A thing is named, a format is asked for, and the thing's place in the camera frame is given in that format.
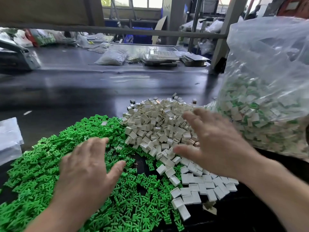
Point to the person's left hand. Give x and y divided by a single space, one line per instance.
84 181

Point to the person's right hand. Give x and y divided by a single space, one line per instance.
219 142

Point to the pile of green plastic clips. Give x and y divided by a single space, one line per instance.
43 161

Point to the clear plastic bag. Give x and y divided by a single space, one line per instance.
265 94

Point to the pile of white plastic caps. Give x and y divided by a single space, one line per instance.
154 120

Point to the person's left forearm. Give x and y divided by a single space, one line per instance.
53 222

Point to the small clear bag of parts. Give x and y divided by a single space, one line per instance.
111 57

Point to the stack of clear flat bags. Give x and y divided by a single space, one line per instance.
9 140

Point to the dark flat tray stack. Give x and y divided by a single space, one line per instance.
194 59

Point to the blue crate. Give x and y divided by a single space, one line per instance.
139 36

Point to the grey heat sealer machine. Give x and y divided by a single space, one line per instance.
19 56

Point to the grey metal horizontal bar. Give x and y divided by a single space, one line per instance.
120 31

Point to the grey metal slanted post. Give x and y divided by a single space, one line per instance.
227 33

